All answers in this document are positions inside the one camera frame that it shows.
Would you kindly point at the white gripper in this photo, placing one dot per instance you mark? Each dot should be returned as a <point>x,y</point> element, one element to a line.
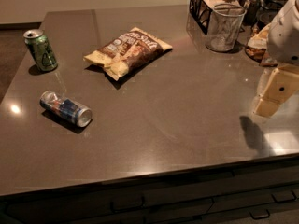
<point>284,44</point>

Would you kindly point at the blue silver redbull can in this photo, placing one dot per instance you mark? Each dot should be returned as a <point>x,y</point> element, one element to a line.
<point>67,109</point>

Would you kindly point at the green soda can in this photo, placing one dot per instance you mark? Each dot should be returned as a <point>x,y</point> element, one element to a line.
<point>39,46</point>

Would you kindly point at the glass snack jar black lid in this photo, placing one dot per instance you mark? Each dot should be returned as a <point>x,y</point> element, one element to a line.
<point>257,44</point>

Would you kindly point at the brown chip bag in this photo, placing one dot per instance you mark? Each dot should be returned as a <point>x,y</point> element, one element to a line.
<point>127,52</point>

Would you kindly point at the wire mesh cup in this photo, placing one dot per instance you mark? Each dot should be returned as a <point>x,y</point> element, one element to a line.
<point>224,26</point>

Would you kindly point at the black drawer handle right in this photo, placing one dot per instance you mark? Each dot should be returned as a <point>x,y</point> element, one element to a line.
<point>281,197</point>

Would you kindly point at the black drawer handle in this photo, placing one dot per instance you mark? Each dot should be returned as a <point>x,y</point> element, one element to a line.
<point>127,204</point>
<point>281,197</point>
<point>259,214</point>

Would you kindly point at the black wire napkin holder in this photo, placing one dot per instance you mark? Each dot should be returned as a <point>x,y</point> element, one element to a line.
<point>201,10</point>

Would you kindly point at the black drawer handle middle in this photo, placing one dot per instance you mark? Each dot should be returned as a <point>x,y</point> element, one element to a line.
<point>259,214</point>

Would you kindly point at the black drawer handle left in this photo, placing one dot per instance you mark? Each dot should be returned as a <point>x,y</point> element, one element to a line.
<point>127,204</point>

